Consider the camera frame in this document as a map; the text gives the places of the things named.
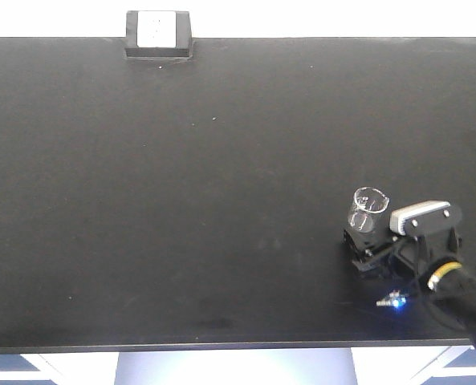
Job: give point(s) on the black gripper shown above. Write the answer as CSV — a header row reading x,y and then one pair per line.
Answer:
x,y
384,254

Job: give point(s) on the small clear glass beaker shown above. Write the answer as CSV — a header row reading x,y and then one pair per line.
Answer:
x,y
368,206

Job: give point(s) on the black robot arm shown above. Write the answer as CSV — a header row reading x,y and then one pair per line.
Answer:
x,y
448,294

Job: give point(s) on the black power outlet box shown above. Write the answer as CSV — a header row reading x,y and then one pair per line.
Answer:
x,y
158,34

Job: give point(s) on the blue cabinet left of kneehole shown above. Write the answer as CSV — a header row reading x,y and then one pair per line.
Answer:
x,y
65,368

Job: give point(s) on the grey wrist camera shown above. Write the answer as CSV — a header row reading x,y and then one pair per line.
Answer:
x,y
425,218

